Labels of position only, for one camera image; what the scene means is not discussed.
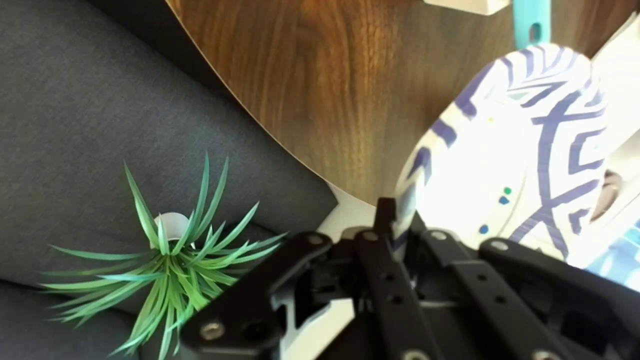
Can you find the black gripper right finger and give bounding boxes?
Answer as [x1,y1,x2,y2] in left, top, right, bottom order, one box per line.
[477,239,640,360]

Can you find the green potted plant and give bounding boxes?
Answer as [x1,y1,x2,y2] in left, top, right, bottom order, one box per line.
[44,159,284,360]

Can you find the blue white patterned bowl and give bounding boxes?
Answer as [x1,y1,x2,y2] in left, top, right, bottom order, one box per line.
[393,44,606,260]

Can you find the teal spoon in box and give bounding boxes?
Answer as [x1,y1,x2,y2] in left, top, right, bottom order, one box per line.
[511,0,552,48]

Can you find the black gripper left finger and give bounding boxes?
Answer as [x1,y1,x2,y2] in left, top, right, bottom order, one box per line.
[179,232,332,360]

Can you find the round wooden table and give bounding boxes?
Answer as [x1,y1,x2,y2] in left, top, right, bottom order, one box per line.
[163,0,640,206]

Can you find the dark grey sofa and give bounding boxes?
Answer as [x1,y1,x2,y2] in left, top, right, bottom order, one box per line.
[0,0,335,360]

